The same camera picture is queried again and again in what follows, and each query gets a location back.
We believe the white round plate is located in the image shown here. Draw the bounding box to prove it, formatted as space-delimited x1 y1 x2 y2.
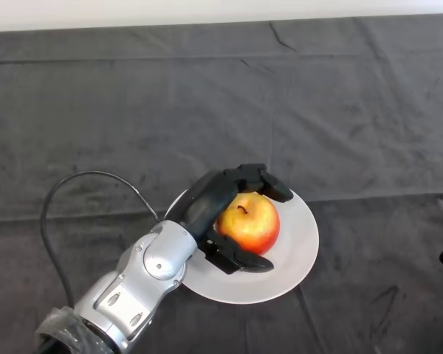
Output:
164 183 320 305

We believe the red yellow apple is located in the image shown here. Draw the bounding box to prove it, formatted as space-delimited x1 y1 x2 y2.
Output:
216 194 281 256

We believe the black cloth table cover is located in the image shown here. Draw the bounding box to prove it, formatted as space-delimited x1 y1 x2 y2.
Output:
0 16 443 354

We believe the translucent plastic wrap sleeve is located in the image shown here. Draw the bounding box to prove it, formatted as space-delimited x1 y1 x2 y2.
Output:
34 305 116 354

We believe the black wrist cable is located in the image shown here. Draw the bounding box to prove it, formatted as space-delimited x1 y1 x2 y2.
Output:
40 170 162 309

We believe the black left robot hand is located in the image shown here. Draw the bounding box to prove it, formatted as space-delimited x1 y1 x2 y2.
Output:
168 162 295 276

